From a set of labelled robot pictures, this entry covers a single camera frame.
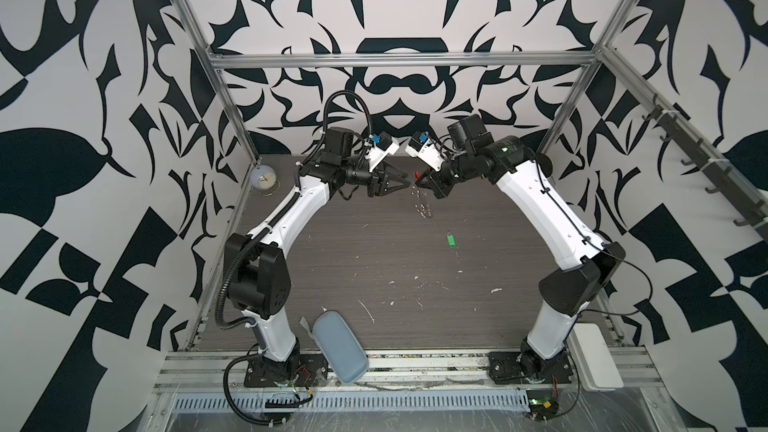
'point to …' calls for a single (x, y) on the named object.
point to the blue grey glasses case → (340, 348)
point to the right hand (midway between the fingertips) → (420, 177)
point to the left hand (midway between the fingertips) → (409, 173)
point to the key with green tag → (450, 240)
